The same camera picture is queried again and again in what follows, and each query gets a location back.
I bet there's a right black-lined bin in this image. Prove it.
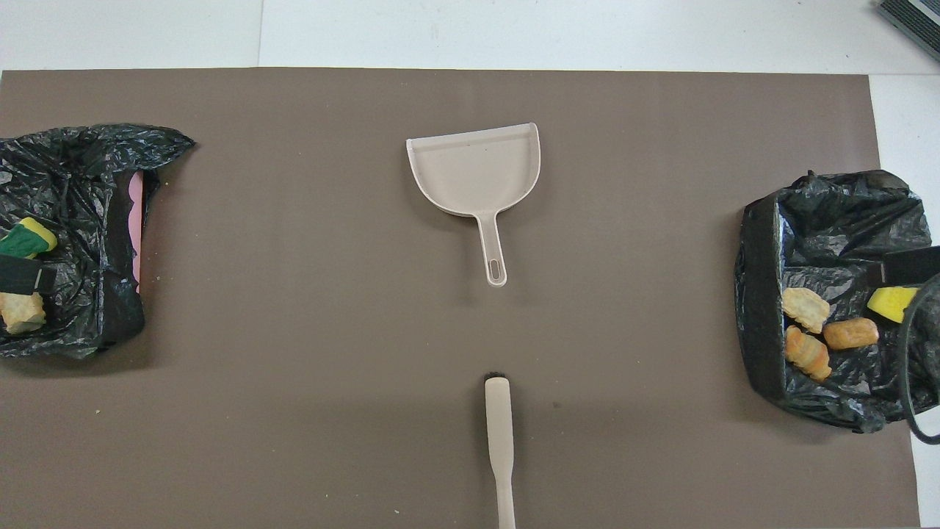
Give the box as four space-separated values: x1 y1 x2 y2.
0 123 196 359

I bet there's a green backed yellow sponge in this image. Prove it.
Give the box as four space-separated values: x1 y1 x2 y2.
0 216 59 260

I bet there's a beige hand brush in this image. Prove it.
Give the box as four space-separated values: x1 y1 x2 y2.
484 374 518 529

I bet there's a brown bread roll toy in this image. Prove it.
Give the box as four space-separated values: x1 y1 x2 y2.
822 317 880 350

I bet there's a black-lined bin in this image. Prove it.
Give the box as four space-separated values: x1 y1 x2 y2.
734 170 940 433
0 123 196 359

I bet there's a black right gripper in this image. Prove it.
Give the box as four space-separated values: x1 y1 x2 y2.
869 245 940 287

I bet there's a yellow sponge piece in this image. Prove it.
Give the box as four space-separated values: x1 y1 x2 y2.
867 287 919 325

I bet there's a pale pastry toy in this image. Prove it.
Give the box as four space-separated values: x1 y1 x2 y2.
781 287 831 334

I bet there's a beige plastic dustpan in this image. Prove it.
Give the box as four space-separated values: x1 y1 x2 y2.
405 122 542 288

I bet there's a pink plastic bin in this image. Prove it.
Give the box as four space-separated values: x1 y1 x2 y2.
129 170 148 295

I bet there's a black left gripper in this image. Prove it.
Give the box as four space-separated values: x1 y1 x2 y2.
0 254 58 296

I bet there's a left black-lined bin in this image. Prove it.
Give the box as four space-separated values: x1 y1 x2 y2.
734 170 940 433

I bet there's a brown table mat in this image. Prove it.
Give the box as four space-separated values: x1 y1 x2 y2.
0 68 921 529

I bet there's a dark ribbed grey device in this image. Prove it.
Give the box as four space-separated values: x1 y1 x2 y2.
875 0 940 63

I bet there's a striped orange croissant toy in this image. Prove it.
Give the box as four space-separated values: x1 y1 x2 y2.
784 326 833 381
0 292 47 336

